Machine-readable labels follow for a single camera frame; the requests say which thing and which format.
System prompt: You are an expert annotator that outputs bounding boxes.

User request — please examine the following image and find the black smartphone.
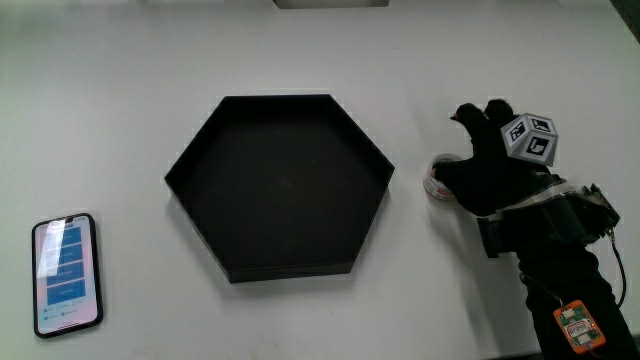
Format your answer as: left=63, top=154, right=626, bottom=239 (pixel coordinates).
left=31, top=212, right=105, bottom=340

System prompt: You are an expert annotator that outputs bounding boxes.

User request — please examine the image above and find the black hexagonal plate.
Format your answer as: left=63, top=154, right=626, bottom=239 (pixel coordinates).
left=164, top=94, right=396, bottom=285

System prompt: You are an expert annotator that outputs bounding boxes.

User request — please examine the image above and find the person's right hand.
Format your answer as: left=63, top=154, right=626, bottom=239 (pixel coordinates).
left=431, top=98, right=567, bottom=218

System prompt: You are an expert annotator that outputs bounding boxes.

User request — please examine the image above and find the person's right forearm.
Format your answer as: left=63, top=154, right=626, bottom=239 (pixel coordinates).
left=476, top=180, right=640, bottom=360

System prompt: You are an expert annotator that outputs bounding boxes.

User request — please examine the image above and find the orange circuit board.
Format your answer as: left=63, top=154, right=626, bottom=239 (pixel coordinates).
left=552, top=299, right=608, bottom=356

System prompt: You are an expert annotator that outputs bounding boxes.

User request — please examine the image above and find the thin black cable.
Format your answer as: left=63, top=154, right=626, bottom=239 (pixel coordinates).
left=605, top=227, right=628, bottom=309

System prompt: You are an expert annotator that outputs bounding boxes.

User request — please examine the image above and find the small white red object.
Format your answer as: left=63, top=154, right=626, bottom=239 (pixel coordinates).
left=422, top=152, right=464, bottom=202

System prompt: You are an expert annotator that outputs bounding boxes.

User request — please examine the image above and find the grey box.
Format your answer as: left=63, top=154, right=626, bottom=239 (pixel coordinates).
left=272, top=0, right=391, bottom=10

